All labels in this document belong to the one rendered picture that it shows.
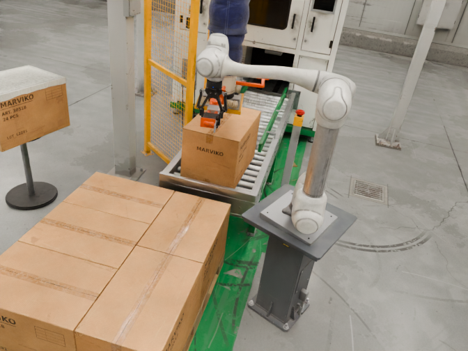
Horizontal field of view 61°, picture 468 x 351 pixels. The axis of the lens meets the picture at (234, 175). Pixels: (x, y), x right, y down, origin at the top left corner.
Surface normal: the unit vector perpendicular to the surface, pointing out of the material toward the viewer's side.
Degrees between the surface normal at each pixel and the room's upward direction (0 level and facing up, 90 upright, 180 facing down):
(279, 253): 90
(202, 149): 90
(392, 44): 90
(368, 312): 0
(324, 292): 0
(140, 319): 0
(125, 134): 90
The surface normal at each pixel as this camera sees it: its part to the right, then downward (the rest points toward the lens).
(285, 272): -0.61, 0.35
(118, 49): -0.23, 0.48
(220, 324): 0.11, -0.85
